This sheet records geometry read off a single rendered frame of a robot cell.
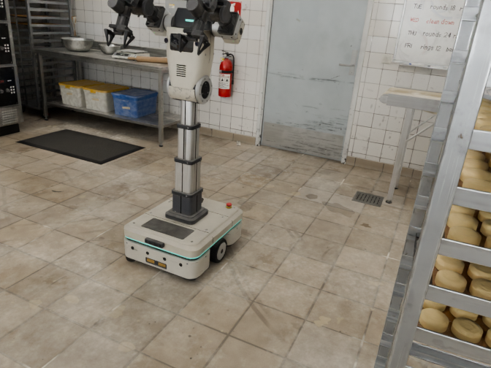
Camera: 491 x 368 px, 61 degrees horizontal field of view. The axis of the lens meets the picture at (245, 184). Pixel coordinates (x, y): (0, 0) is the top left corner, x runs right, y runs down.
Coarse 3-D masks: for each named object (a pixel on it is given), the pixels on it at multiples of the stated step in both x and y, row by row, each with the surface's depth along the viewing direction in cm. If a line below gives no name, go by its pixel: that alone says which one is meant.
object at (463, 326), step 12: (432, 312) 79; (444, 312) 82; (456, 312) 80; (468, 312) 80; (420, 324) 78; (432, 324) 76; (444, 324) 76; (456, 324) 76; (468, 324) 76; (480, 324) 80; (456, 336) 76; (468, 336) 74; (480, 336) 74
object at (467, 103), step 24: (480, 24) 53; (480, 48) 54; (480, 72) 55; (480, 96) 56; (456, 120) 58; (456, 144) 59; (456, 168) 60; (432, 192) 63; (432, 216) 64; (432, 240) 65; (432, 264) 66; (408, 288) 69; (408, 312) 70; (408, 336) 72
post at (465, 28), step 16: (480, 0) 89; (464, 32) 92; (464, 48) 93; (448, 80) 97; (448, 112) 99; (432, 144) 102; (432, 160) 104; (416, 224) 110; (400, 272) 117; (400, 304) 120; (384, 352) 127
